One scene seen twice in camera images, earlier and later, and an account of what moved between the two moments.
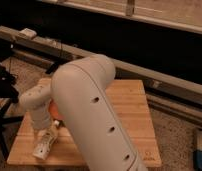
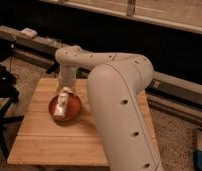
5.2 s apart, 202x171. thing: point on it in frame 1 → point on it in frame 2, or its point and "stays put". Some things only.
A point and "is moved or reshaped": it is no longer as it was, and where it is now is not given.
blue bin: (200, 160) stays put
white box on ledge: (28, 33) stays put
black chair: (5, 94) stays put
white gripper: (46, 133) → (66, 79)
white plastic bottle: (46, 136) is moved or reshaped
